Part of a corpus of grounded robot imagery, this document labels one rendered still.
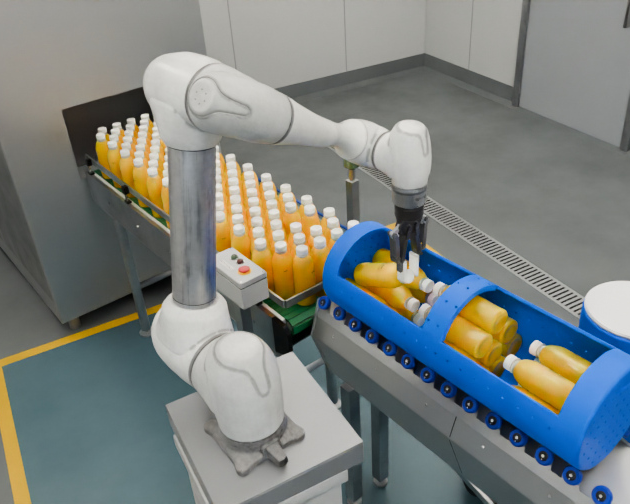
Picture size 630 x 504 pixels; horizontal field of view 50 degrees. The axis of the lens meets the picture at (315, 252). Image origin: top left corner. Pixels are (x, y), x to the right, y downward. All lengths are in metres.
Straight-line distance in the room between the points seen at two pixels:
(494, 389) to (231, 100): 0.92
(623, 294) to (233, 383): 1.24
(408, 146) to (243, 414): 0.72
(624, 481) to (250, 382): 0.91
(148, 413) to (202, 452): 1.68
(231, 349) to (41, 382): 2.29
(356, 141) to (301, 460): 0.77
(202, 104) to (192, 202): 0.28
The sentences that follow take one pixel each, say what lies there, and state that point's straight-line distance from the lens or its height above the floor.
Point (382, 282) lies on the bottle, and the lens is 1.89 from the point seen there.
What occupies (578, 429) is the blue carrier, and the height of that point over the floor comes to 1.14.
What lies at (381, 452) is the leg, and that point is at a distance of 2.70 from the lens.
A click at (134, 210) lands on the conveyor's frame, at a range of 3.00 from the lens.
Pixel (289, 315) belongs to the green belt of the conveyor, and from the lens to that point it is 2.22.
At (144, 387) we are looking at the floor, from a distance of 3.42.
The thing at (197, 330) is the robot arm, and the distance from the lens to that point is 1.54.
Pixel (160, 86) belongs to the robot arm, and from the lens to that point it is 1.35.
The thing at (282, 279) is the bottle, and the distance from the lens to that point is 2.22.
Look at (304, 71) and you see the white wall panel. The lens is 6.62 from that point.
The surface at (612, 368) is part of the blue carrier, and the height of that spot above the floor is 1.23.
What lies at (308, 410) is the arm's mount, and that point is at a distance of 1.67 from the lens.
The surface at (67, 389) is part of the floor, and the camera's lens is 3.56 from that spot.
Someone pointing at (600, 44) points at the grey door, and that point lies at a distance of 5.63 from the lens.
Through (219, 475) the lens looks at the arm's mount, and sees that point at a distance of 1.58.
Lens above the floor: 2.27
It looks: 33 degrees down
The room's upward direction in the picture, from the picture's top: 4 degrees counter-clockwise
